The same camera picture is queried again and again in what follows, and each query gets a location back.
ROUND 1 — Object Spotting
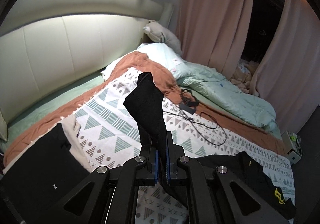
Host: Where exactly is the pink left curtain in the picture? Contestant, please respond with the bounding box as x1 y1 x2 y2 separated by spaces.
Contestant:
176 0 253 79

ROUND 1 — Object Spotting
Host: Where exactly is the grey plush toy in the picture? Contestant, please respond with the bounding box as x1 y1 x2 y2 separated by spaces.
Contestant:
143 20 182 56

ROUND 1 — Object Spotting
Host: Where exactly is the black garment with yellow logo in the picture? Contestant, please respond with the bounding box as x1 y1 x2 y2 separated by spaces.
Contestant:
123 71 296 220

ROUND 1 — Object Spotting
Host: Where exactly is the patterned white bed blanket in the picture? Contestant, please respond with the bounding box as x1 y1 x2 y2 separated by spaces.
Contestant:
2 51 296 224

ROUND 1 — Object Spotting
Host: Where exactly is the black charger cable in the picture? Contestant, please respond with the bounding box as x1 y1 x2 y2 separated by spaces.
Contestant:
162 88 228 146

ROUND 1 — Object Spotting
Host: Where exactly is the pink curtain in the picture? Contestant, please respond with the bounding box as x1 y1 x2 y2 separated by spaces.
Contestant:
250 0 319 132
176 0 253 79

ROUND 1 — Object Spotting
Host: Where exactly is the folded black clothes pile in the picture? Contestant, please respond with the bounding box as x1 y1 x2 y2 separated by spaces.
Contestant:
1 123 89 223

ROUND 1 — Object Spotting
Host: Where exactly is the cream padded headboard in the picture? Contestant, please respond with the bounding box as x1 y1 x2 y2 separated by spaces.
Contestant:
1 0 174 122

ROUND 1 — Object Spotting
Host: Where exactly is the black power adapter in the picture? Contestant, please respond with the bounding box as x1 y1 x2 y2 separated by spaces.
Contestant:
179 101 199 115

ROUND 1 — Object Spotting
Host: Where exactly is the pink right curtain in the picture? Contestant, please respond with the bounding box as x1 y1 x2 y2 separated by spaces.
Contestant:
250 0 319 132

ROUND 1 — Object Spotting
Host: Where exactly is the mint green duvet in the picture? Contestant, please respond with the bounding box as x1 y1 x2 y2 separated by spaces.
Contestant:
169 59 281 139

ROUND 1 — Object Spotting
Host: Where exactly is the white pillow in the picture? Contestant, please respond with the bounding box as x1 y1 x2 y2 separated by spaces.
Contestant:
101 43 184 81

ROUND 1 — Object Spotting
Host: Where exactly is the green fitted sheet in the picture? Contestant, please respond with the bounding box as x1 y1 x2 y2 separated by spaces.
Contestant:
1 71 104 145

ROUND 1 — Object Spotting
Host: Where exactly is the beige fluffy blanket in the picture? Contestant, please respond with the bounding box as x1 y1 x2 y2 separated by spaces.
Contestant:
230 59 259 94

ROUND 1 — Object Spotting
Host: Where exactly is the beige folded garment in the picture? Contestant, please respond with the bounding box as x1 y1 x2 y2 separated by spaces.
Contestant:
60 114 93 173

